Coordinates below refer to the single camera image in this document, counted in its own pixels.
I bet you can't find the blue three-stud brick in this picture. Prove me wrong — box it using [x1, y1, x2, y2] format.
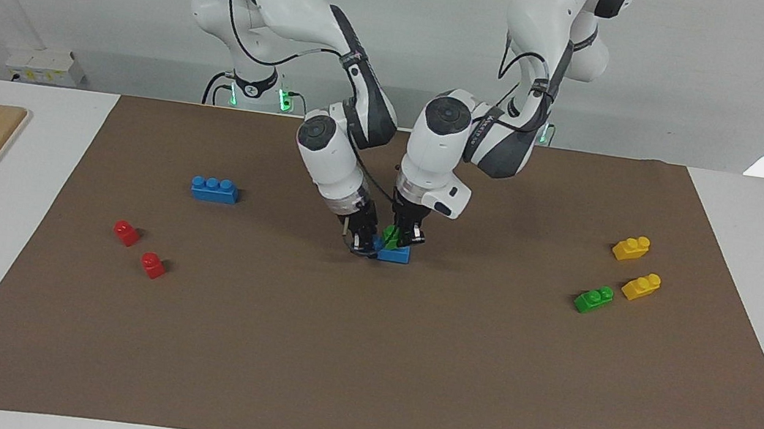
[189, 175, 241, 206]
[370, 237, 413, 266]

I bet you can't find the brown table mat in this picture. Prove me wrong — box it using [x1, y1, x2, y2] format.
[0, 74, 764, 429]

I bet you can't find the green brick with white stickers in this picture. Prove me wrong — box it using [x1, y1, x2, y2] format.
[573, 283, 615, 318]

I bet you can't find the small red brick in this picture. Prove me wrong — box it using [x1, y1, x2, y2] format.
[138, 252, 168, 282]
[111, 219, 143, 249]

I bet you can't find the yellow two-stud brick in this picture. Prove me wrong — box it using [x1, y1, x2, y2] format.
[620, 269, 662, 305]
[611, 233, 652, 265]

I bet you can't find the white power socket box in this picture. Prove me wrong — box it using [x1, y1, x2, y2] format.
[3, 42, 89, 92]

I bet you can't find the black base cable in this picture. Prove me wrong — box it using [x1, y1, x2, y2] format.
[203, 68, 236, 108]
[285, 89, 311, 117]

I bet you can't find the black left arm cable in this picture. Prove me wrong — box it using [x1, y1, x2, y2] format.
[491, 30, 569, 146]

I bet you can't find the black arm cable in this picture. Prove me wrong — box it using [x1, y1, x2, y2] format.
[162, 0, 426, 246]
[491, 30, 569, 146]

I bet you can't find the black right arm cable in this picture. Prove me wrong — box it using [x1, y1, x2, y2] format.
[162, 0, 426, 246]

